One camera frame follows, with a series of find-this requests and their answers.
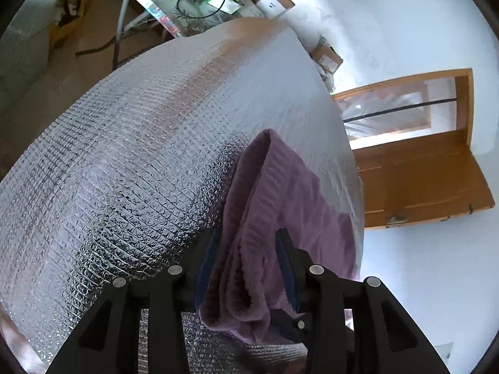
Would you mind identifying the purple knit sweater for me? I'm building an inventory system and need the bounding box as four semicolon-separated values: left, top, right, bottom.
198;129;358;343

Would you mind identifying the folding side table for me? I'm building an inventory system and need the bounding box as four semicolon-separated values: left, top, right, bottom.
113;0;264;69

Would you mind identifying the silver bubble foil mat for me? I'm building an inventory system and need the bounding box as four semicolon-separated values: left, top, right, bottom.
1;18;364;366

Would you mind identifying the open wooden door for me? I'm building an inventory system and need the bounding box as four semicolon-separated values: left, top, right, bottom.
354;131;495;229

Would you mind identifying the cardboard box with label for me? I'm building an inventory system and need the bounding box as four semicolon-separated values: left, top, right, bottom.
310;43;343;74

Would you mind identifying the white drawer cabinet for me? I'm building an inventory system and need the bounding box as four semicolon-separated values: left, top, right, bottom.
1;0;57;112

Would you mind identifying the white small box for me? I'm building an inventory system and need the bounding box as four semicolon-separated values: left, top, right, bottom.
255;0;295;19

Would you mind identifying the plastic covered door frame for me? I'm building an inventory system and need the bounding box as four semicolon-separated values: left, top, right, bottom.
332;69;474;150

